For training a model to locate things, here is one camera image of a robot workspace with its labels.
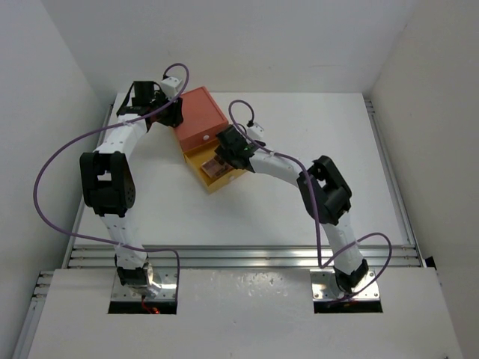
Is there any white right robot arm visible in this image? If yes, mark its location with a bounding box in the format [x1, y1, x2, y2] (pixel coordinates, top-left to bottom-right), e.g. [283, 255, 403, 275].
[216, 125, 369, 293]

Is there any yellow drawer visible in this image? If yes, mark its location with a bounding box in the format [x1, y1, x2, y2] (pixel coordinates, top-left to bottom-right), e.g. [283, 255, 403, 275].
[183, 139, 246, 193]

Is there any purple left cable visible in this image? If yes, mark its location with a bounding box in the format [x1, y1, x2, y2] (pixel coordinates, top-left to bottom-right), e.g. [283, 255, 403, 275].
[33, 64, 191, 298]

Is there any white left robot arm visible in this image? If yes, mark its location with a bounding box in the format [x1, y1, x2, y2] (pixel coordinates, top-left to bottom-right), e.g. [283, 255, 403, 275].
[79, 77, 183, 298]

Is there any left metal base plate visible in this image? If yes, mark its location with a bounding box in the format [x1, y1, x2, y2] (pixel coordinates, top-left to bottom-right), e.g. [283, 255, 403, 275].
[110, 269, 177, 302]

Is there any metal base plate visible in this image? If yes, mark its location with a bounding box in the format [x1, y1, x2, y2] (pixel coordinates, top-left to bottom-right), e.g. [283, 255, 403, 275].
[310, 269, 380, 302]
[110, 269, 177, 302]

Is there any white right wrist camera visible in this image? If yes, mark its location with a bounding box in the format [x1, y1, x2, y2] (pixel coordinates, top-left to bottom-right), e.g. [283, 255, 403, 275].
[247, 123, 264, 141]

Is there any purple cable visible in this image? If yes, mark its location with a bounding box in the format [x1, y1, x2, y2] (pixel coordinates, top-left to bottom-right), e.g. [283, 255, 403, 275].
[228, 99, 393, 302]
[33, 64, 191, 298]

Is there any brown eyeshadow palette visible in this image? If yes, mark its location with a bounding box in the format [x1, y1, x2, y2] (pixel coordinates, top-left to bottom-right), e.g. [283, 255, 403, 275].
[201, 158, 231, 179]

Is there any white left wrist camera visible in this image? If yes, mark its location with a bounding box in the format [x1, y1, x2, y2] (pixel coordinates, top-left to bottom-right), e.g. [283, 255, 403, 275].
[159, 76, 183, 99]

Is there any aluminium frame rail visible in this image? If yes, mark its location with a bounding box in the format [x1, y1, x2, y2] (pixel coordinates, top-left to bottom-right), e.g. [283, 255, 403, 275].
[63, 245, 424, 269]

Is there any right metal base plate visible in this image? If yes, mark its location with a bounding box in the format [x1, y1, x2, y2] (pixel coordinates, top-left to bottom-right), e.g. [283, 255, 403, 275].
[310, 269, 380, 302]

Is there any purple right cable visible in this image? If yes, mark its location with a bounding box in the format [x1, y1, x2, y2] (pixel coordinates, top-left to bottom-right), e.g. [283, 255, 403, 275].
[228, 99, 393, 302]

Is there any orange drawer box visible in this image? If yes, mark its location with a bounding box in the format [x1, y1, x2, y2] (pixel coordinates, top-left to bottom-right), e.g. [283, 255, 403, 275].
[174, 87, 228, 153]

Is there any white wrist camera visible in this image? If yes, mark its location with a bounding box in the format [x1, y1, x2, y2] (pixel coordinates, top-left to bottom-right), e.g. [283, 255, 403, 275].
[159, 76, 183, 99]
[247, 123, 264, 141]

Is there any white front cover panel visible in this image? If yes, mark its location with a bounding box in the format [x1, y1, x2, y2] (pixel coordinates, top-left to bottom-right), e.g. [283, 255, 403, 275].
[29, 268, 462, 358]

